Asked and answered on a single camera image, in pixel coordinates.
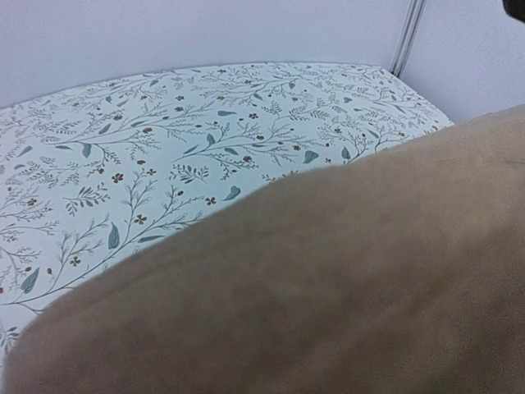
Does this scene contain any brown cardboard box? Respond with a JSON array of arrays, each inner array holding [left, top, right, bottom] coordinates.
[[2, 106, 524, 393]]

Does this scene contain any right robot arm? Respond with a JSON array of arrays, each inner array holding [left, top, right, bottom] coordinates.
[[502, 0, 525, 23]]

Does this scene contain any floral patterned table mat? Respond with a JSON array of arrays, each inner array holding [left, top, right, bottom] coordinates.
[[1, 62, 450, 355]]

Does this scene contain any right aluminium corner post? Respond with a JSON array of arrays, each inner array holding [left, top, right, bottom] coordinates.
[[389, 0, 427, 79]]

